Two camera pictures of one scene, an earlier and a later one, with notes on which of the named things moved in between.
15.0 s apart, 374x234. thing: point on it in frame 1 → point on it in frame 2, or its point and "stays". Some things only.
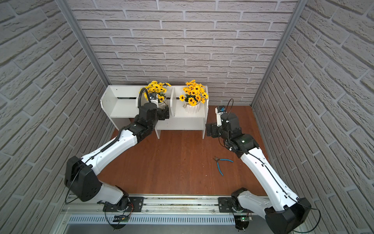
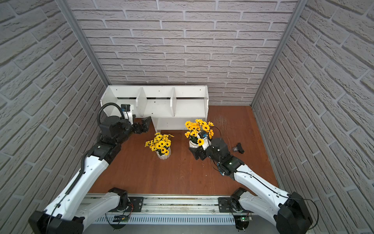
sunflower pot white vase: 155,91 → 161,144
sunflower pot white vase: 193,94 → 199,133
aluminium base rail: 166,205 stays
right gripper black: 214,127 → 199,151
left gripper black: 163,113 → 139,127
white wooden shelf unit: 188,107 stays
